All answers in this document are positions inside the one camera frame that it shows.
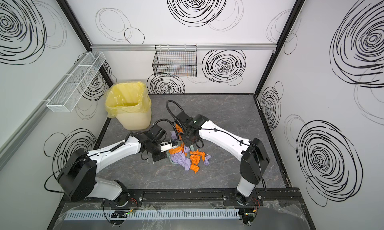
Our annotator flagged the mint green dustpan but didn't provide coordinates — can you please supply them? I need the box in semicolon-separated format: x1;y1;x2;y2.
168;148;193;168

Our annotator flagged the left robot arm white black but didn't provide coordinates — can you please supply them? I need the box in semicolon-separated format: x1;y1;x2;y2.
52;119;178;208

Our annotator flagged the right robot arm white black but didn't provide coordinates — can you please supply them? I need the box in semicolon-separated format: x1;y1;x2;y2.
166;100;270;206

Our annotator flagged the orange paper scrap near bin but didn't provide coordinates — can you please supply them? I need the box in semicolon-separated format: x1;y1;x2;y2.
175;124;184;134

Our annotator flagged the orange paper scrap beside purple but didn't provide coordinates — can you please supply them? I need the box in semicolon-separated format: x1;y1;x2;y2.
169;145;185;155

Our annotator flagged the purple paper scrap back left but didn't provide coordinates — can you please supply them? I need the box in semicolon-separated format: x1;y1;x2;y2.
171;131;178;140

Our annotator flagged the large orange paper scrap front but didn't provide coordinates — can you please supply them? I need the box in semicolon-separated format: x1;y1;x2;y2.
190;150;206;166

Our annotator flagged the large purple paper scrap front right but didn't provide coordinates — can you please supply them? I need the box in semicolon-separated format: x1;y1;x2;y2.
170;151;192;171

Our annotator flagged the purple paper scrap front left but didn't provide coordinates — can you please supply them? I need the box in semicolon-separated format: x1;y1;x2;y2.
204;155;212;166

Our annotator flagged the small orange scrap front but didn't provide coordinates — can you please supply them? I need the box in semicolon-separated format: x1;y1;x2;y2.
190;165;200;173

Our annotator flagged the yellow plastic bin liner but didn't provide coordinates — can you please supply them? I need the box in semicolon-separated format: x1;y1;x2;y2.
105;81;152;118

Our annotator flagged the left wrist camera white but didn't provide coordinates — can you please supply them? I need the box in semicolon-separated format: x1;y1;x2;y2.
160;140;179;152

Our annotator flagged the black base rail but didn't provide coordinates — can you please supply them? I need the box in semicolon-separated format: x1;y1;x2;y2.
59;188;304;208

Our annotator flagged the black wire wall basket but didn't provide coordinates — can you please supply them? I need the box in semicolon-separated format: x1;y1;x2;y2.
152;44;198;77

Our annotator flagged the white slotted cable duct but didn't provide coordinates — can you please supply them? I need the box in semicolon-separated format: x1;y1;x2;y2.
64;209;240;221

